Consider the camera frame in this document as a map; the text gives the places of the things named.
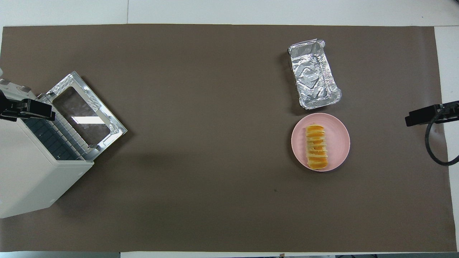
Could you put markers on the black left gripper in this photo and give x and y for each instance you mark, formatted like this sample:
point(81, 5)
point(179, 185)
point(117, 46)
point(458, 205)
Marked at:
point(3, 100)

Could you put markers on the sliced yellow bread loaf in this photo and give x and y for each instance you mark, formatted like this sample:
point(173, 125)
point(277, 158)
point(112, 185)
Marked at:
point(317, 147)

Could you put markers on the aluminium foil tray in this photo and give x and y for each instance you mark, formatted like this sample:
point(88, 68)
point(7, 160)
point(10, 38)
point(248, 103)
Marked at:
point(312, 75)

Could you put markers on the white toaster oven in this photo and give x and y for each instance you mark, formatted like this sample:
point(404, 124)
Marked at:
point(21, 172)

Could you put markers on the glass oven door with foil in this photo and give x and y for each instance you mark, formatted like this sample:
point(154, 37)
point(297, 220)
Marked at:
point(86, 107)

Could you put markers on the pink round plate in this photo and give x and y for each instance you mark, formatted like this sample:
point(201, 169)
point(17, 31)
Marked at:
point(339, 143)

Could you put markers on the brown paper table mat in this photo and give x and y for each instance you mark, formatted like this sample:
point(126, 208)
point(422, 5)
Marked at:
point(215, 143)

